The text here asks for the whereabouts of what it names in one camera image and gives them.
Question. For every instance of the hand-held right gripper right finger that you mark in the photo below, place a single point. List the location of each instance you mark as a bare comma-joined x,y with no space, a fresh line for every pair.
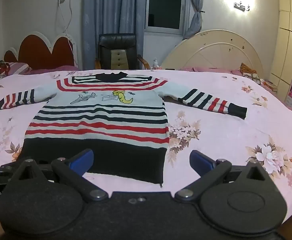
200,161

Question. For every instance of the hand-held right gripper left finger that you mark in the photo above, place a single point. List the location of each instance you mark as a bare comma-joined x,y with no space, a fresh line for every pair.
82,159

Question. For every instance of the striped dinosaur knit sweater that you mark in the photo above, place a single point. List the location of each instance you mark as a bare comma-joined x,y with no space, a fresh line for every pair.
98,130

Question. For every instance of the pink floral bed sheet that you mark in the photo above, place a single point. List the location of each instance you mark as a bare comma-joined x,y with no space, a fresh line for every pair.
211,130

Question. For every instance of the striped pink pillow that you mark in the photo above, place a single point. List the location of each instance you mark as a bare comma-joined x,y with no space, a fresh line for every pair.
10,70

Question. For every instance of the pink quilt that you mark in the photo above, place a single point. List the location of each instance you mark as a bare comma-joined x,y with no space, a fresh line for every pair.
206,69

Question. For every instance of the magenta bed blanket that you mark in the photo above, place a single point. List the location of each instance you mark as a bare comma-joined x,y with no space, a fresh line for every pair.
58,68

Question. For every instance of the orange patterned cloth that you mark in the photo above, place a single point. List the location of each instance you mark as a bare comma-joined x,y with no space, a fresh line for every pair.
248,69

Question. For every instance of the red heart-shaped headboard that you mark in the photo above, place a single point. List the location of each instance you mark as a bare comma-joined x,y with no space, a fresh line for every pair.
40,52

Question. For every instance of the small white bottle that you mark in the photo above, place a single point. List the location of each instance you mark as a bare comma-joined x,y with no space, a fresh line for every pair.
155,63

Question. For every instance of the cream round headboard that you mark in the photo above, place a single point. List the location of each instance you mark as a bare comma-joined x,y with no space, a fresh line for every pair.
211,52

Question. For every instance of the black leather armchair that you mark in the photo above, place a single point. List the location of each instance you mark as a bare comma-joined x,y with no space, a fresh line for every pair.
117,52

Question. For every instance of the blue-grey window curtain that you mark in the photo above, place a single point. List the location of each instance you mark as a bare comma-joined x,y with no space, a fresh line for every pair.
103,17

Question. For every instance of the cream wardrobe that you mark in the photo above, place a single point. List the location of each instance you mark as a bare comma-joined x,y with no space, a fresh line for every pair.
288,42

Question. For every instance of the tied blue-grey curtain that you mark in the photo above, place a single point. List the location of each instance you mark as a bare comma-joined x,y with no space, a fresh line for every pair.
197,7

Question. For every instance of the dark window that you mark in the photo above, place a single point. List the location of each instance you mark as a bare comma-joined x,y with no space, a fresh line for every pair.
164,5

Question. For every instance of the wall lamp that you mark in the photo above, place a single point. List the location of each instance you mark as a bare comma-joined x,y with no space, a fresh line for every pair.
242,6

